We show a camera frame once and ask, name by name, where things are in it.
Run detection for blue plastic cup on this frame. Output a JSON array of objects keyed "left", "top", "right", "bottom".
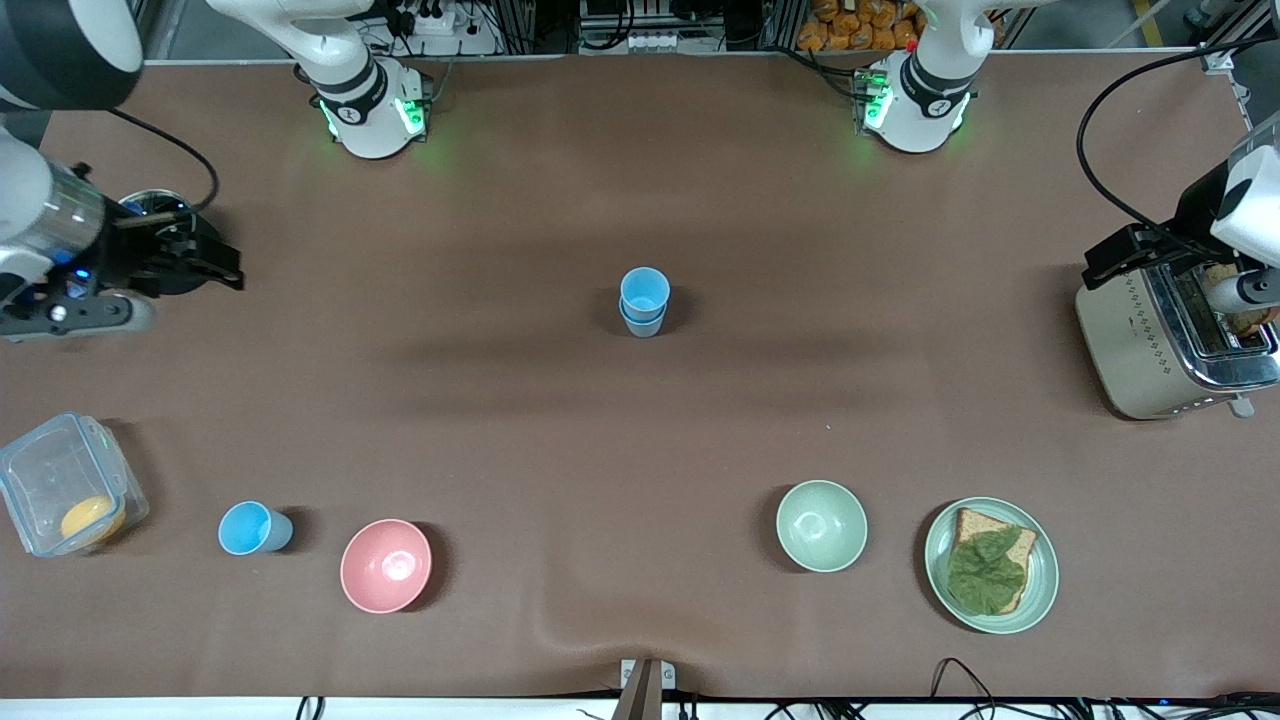
[
  {"left": 619, "top": 300, "right": 668, "bottom": 339},
  {"left": 619, "top": 267, "right": 672, "bottom": 323},
  {"left": 218, "top": 501, "right": 294, "bottom": 556}
]

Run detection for beige and chrome toaster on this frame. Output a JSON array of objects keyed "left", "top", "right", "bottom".
[{"left": 1076, "top": 250, "right": 1280, "bottom": 421}]

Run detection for brown toast slice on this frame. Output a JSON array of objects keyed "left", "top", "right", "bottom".
[{"left": 1203, "top": 262, "right": 1279, "bottom": 337}]

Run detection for clear plastic food container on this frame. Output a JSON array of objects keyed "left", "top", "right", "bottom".
[{"left": 0, "top": 412, "right": 151, "bottom": 558}]

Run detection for orange food piece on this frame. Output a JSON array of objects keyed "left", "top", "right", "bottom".
[{"left": 60, "top": 497, "right": 127, "bottom": 546}]

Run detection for brown bread slice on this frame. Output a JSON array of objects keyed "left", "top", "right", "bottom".
[{"left": 948, "top": 507, "right": 1039, "bottom": 615}]

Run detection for power strip with black plugs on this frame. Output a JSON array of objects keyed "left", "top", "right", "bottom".
[{"left": 385, "top": 0, "right": 458, "bottom": 37}]

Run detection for pale green plate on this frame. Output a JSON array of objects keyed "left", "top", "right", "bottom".
[{"left": 924, "top": 497, "right": 1060, "bottom": 635}]

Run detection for pink bowl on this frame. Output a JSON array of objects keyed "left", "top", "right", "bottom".
[{"left": 340, "top": 518, "right": 433, "bottom": 614}]

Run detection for green lettuce leaf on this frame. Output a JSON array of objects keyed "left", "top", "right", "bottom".
[{"left": 947, "top": 528, "right": 1029, "bottom": 615}]

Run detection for bag of orange buns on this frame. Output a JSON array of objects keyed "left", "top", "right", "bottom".
[{"left": 797, "top": 0, "right": 923, "bottom": 53}]

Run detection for pale green bowl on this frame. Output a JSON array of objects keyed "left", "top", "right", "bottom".
[{"left": 776, "top": 480, "right": 869, "bottom": 574}]

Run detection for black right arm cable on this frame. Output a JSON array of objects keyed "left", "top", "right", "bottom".
[{"left": 105, "top": 108, "right": 220, "bottom": 216}]

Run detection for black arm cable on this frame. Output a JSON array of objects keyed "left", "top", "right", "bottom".
[
  {"left": 105, "top": 108, "right": 220, "bottom": 216},
  {"left": 1076, "top": 38, "right": 1280, "bottom": 241}
]

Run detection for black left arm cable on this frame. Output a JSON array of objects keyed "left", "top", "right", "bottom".
[{"left": 1076, "top": 38, "right": 1280, "bottom": 241}]

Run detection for aluminium frame profile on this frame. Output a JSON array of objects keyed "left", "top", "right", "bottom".
[{"left": 132, "top": 0, "right": 173, "bottom": 63}]

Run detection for black looped floor cable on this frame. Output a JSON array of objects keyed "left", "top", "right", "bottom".
[{"left": 932, "top": 657, "right": 1003, "bottom": 720}]

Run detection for metal table edge bracket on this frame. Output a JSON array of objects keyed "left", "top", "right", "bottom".
[{"left": 612, "top": 658, "right": 677, "bottom": 720}]

